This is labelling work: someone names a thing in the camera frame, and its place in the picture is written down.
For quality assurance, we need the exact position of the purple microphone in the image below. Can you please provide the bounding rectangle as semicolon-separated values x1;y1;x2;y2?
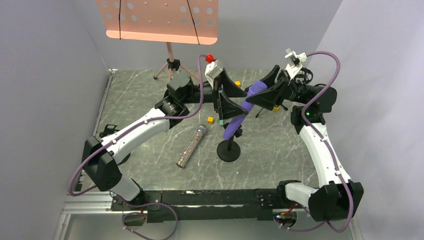
222;80;267;140

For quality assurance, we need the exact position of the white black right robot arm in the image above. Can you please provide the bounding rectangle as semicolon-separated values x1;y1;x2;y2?
241;66;364;222

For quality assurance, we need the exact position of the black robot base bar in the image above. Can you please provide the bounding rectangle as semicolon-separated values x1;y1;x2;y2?
110;187;299;223

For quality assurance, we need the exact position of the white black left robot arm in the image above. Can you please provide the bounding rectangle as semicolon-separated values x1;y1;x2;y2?
81;70;247;205

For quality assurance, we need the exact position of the black round-base microphone stand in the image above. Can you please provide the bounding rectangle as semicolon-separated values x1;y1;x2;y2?
216;125;243;163

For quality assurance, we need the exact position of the pink music stand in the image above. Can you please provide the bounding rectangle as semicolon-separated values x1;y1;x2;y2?
96;0;220;82

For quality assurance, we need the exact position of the black clip stand at left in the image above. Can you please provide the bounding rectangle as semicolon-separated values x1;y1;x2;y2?
99;124;120;138

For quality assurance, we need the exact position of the yellow cube near teal microphone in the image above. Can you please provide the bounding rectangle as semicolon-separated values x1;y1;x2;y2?
207;116;214;124

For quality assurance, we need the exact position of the black tripod shock-mount stand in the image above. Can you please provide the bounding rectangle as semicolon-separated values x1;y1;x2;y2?
254;67;314;111

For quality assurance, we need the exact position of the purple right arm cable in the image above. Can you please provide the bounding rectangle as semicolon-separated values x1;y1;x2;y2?
272;50;355;234

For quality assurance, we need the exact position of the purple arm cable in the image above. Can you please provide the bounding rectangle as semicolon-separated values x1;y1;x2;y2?
272;50;355;234
67;54;210;240

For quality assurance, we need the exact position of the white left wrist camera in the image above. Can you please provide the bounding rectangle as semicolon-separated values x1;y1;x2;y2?
204;53;224;87

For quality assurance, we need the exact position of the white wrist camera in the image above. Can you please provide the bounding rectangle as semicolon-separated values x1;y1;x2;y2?
204;53;224;87
284;48;308;80

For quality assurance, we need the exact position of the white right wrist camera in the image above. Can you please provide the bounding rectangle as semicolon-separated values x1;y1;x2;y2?
284;48;308;80

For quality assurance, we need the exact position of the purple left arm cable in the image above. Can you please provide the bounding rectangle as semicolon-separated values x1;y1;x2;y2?
67;54;210;240

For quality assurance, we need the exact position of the aluminium table edge rail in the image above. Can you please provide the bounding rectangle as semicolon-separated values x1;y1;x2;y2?
73;68;117;192

